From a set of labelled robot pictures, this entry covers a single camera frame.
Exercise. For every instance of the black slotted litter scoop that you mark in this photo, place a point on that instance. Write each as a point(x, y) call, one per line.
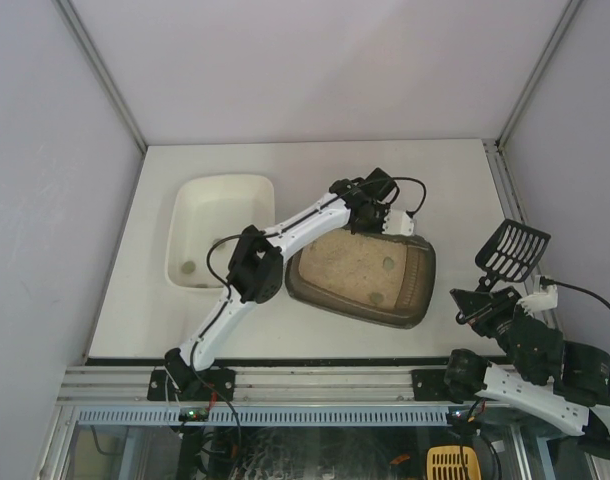
point(510, 254)

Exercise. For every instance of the white plastic waste tray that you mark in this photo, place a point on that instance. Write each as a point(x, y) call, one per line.
point(211, 208)

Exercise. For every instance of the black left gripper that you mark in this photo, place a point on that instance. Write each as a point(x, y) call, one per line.
point(367, 218)

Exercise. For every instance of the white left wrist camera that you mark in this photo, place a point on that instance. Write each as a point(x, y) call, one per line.
point(398, 223)

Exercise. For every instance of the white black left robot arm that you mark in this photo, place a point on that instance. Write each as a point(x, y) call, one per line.
point(256, 268)

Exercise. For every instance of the aluminium front frame rail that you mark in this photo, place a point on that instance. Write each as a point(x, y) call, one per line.
point(114, 385)

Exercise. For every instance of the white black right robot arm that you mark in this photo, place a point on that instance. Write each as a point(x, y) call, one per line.
point(565, 383)

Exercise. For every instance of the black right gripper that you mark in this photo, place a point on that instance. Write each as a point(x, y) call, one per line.
point(483, 308)

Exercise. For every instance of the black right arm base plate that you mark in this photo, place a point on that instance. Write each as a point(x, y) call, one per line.
point(429, 385)

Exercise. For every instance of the grey slotted cable duct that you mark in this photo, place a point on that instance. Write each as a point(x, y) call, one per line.
point(281, 416)

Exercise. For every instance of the yellow slotted litter scoop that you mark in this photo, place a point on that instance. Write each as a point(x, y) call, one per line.
point(452, 462)

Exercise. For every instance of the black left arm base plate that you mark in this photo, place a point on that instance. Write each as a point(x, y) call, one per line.
point(207, 385)

